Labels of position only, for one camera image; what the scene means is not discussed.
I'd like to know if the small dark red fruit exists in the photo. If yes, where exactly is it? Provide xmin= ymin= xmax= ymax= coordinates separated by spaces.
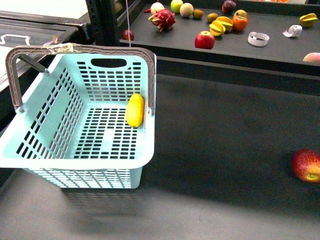
xmin=122 ymin=29 xmax=135 ymax=41

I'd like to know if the yellow mango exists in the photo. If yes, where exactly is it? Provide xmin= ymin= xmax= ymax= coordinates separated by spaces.
xmin=125 ymin=93 xmax=145 ymax=128

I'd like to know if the orange persimmon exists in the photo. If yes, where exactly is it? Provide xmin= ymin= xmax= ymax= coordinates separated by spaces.
xmin=232 ymin=16 xmax=248 ymax=32

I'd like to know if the thin white cable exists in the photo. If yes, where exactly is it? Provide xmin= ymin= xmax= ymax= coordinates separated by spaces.
xmin=124 ymin=0 xmax=132 ymax=48

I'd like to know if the yellow star fruit right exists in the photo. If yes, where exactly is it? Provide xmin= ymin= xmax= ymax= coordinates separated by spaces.
xmin=299 ymin=13 xmax=318 ymax=28

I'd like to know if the red apple on shelf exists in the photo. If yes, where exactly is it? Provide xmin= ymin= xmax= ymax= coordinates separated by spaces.
xmin=194 ymin=30 xmax=215 ymax=50

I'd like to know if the red apple on table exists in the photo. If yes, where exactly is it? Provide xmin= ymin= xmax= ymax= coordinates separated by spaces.
xmin=291 ymin=149 xmax=320 ymax=183

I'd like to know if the green apple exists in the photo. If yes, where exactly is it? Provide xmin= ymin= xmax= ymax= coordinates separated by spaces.
xmin=170 ymin=0 xmax=184 ymax=14

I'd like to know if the black metal shelf tray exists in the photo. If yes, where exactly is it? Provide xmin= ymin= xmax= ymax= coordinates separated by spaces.
xmin=120 ymin=0 xmax=320 ymax=75

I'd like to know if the brown kiwi fruit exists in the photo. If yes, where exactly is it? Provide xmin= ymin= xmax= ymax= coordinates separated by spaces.
xmin=206 ymin=12 xmax=219 ymax=24
xmin=192 ymin=9 xmax=204 ymax=20

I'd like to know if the light blue plastic basket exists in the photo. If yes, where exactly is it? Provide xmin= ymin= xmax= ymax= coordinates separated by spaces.
xmin=0 ymin=53 xmax=155 ymax=189

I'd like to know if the yellow star fruit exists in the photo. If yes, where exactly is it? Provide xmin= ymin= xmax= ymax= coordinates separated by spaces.
xmin=209 ymin=20 xmax=226 ymax=37
xmin=299 ymin=13 xmax=318 ymax=28
xmin=216 ymin=16 xmax=233 ymax=32

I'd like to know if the white tape ring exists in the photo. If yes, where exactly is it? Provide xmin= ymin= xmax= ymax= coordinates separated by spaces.
xmin=247 ymin=31 xmax=270 ymax=48

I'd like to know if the pink dragon fruit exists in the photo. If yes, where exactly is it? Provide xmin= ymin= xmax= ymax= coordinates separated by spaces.
xmin=148 ymin=8 xmax=176 ymax=32

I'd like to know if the red yellow apple behind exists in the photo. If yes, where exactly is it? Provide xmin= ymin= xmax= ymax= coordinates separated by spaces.
xmin=233 ymin=9 xmax=248 ymax=18

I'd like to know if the pink peach at edge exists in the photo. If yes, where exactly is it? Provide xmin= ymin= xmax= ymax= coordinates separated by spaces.
xmin=302 ymin=52 xmax=320 ymax=64

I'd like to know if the beige round melon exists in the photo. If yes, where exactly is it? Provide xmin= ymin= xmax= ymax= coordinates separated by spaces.
xmin=179 ymin=2 xmax=194 ymax=18

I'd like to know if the white round fruit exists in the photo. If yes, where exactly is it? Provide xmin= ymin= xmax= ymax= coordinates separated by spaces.
xmin=150 ymin=2 xmax=165 ymax=15

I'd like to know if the dark purple fruit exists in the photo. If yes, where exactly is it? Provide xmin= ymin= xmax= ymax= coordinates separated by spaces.
xmin=222 ymin=0 xmax=237 ymax=14

